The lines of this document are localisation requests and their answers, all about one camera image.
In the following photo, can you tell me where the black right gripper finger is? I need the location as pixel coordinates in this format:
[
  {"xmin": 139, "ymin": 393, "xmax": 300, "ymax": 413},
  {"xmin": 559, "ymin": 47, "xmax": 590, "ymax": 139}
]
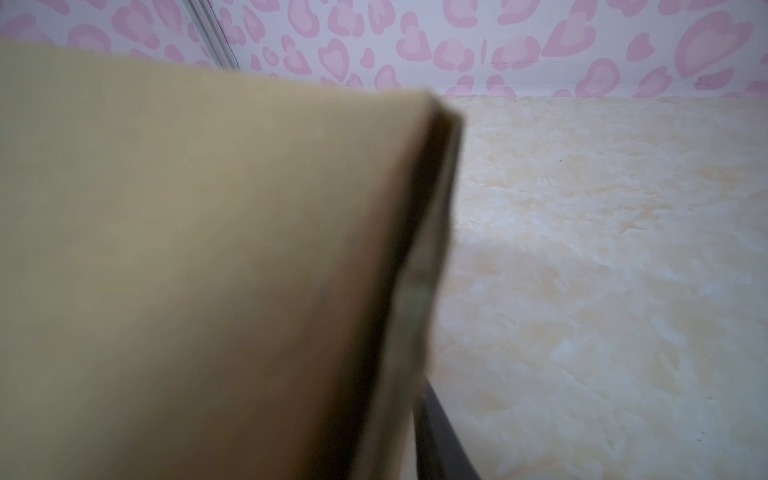
[{"xmin": 413, "ymin": 380, "xmax": 480, "ymax": 480}]

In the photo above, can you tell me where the brown cardboard paper box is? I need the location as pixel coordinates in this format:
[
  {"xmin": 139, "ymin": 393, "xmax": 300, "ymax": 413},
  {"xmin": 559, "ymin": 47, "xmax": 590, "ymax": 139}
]
[{"xmin": 1, "ymin": 41, "xmax": 464, "ymax": 479}]

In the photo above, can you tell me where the aluminium frame post left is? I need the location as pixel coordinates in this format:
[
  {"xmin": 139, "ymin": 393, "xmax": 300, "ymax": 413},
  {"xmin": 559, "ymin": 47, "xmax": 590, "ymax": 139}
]
[{"xmin": 182, "ymin": 0, "xmax": 240, "ymax": 71}]

